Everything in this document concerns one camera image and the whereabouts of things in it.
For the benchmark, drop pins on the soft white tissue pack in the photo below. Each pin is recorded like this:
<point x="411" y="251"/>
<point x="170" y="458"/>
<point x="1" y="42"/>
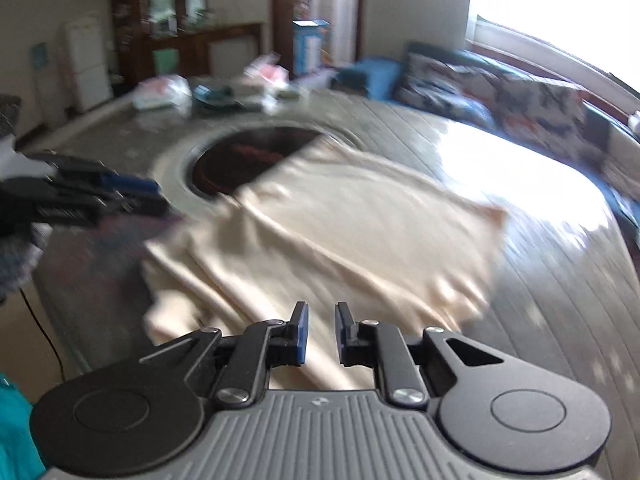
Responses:
<point x="162" y="92"/>

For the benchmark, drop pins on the black round induction cooktop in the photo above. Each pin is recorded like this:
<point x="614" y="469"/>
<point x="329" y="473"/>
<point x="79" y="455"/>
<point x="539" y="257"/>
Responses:
<point x="250" y="160"/>

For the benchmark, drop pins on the person's teal clothing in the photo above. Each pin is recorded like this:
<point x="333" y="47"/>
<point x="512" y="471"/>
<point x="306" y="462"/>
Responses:
<point x="15" y="430"/>

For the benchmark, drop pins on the flat butterfly print cushion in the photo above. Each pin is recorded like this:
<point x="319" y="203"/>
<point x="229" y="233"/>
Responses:
<point x="445" y="85"/>

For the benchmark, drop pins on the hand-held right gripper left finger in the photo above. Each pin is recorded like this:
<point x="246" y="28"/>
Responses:
<point x="301" y="335"/>

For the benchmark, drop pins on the window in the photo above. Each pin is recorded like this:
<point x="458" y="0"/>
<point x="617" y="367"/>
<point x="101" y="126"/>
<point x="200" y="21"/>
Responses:
<point x="550" y="5"/>

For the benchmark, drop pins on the cream sweater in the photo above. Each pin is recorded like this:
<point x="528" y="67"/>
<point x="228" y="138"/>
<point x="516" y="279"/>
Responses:
<point x="325" y="240"/>

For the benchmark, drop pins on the dark wooden door frame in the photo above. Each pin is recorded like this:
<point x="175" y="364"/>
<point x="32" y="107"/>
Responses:
<point x="282" y="5"/>

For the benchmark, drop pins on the blue sofa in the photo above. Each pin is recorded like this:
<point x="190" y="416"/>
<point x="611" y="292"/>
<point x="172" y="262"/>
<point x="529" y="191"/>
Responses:
<point x="600" y="125"/>

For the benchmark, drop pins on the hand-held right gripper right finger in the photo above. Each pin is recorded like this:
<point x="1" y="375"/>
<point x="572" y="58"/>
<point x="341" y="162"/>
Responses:
<point x="342" y="335"/>

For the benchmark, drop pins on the wooden shelf cabinet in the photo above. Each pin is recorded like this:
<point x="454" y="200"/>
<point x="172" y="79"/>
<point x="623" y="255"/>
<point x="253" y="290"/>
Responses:
<point x="150" y="0"/>

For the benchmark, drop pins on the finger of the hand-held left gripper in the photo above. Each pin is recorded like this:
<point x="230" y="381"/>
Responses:
<point x="125" y="182"/>
<point x="100" y="210"/>

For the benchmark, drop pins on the dark wooden sideboard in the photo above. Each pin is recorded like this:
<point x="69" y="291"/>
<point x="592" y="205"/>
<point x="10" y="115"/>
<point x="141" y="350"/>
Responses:
<point x="200" y="42"/>

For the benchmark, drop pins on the white refrigerator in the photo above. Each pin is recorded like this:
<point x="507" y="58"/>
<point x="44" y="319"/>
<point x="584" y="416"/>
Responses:
<point x="87" y="60"/>

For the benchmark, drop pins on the light green board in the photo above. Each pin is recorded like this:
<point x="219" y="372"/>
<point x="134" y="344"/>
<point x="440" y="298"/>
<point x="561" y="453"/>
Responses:
<point x="166" y="62"/>

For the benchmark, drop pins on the blue white carton box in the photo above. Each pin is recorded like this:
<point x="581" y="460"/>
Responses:
<point x="307" y="47"/>

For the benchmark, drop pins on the upright butterfly print cushion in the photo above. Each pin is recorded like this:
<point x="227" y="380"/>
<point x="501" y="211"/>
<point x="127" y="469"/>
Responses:
<point x="542" y="115"/>

